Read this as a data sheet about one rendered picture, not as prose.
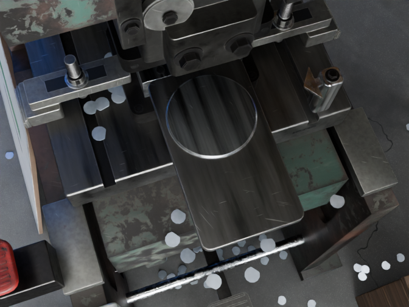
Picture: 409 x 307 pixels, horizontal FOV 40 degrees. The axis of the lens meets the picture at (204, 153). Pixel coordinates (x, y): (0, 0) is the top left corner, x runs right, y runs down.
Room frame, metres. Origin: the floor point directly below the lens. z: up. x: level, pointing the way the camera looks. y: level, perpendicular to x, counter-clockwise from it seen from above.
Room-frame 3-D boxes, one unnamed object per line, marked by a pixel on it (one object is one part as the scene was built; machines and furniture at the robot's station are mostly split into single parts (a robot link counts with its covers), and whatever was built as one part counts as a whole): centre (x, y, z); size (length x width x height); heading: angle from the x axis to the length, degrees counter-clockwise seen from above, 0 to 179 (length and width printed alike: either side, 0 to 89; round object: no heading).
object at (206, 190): (0.28, -0.02, 0.72); 0.25 x 0.14 x 0.14; 23
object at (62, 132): (0.44, 0.05, 0.68); 0.45 x 0.30 x 0.06; 113
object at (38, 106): (0.37, 0.20, 0.76); 0.17 x 0.06 x 0.10; 113
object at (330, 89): (0.39, -0.17, 0.75); 0.03 x 0.03 x 0.10; 23
